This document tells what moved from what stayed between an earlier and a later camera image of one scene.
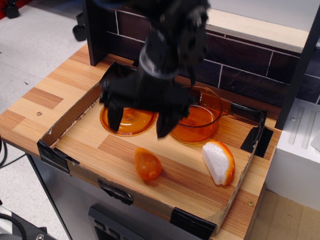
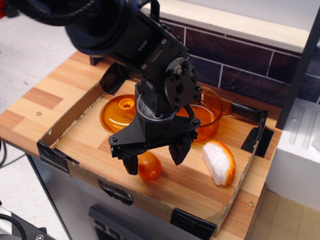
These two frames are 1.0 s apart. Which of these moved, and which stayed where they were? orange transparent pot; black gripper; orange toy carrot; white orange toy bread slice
Moved: black gripper
Stayed: orange toy carrot; orange transparent pot; white orange toy bread slice
